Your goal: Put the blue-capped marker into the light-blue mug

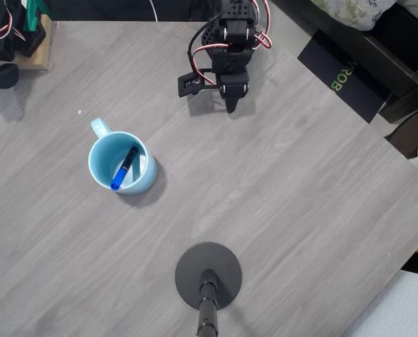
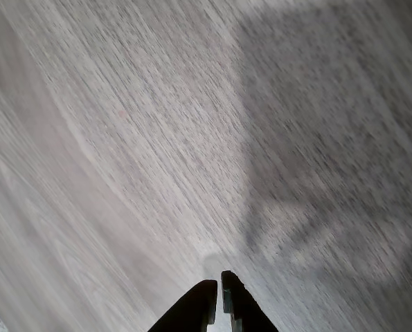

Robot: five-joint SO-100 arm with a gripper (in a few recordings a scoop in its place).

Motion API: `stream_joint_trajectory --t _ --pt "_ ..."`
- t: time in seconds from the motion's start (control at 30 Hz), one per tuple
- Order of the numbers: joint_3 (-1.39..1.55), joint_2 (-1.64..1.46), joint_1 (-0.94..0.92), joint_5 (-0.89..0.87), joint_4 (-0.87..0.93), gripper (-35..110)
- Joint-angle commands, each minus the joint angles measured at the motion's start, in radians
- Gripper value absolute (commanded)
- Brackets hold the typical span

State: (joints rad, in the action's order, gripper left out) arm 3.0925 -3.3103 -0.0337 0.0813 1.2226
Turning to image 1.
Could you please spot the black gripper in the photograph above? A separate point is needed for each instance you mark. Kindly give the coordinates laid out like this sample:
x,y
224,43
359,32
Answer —
x,y
234,89

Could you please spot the blue capped black marker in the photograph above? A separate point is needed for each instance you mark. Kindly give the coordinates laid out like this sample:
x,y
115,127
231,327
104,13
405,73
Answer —
x,y
124,168

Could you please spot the black leader arm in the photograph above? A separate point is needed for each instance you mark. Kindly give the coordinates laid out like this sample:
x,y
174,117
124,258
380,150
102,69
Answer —
x,y
1,75

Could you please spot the light blue ceramic mug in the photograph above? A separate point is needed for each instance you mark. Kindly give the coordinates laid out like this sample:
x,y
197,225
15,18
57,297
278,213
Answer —
x,y
99,158

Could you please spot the black box with green letters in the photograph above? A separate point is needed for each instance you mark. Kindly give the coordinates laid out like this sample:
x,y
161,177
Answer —
x,y
356,87

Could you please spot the floral patterned pillow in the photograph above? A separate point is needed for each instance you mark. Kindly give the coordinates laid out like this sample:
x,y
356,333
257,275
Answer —
x,y
352,10

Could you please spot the dark wooden furniture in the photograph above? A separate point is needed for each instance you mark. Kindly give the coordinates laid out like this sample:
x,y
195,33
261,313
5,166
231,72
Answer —
x,y
398,45

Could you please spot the dark round chair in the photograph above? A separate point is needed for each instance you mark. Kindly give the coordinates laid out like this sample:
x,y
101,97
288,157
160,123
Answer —
x,y
412,130

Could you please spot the wooden base board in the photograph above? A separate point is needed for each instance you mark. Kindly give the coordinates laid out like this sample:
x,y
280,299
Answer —
x,y
41,58

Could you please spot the green plastic clamp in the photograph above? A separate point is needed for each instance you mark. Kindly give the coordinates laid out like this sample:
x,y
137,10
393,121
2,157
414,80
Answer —
x,y
31,17

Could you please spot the light grey fabric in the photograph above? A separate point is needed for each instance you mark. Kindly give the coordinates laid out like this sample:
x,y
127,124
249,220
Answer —
x,y
405,309

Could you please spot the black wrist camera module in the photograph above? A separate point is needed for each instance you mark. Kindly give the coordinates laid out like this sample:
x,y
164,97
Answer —
x,y
191,86

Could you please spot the black round-base camera stand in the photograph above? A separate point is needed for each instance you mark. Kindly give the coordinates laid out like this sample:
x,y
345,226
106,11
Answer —
x,y
194,263

